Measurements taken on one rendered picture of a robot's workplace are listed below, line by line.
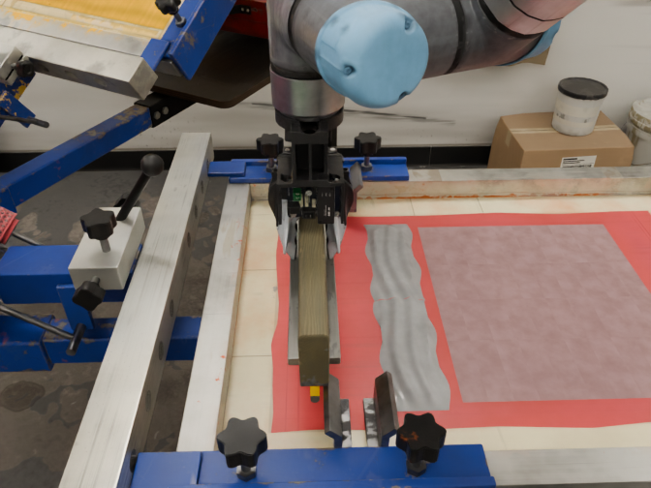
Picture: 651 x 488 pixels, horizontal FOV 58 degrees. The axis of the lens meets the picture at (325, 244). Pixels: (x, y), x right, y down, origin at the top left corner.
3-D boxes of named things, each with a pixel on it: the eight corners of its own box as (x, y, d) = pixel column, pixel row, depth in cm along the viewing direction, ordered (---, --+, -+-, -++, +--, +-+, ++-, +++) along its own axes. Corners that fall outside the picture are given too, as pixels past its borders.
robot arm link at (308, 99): (271, 51, 61) (350, 51, 61) (273, 94, 64) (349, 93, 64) (267, 80, 55) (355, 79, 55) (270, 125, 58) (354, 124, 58)
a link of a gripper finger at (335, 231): (329, 282, 71) (315, 221, 66) (327, 252, 76) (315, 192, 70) (355, 278, 71) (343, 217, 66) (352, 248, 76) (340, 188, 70)
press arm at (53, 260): (149, 272, 80) (142, 242, 77) (139, 302, 76) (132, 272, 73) (20, 274, 80) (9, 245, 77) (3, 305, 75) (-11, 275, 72)
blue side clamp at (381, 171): (402, 190, 106) (406, 156, 102) (406, 206, 102) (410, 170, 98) (234, 193, 105) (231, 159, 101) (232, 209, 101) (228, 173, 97)
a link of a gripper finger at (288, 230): (269, 280, 71) (278, 218, 65) (271, 249, 76) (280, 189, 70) (294, 283, 71) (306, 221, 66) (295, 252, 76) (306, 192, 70)
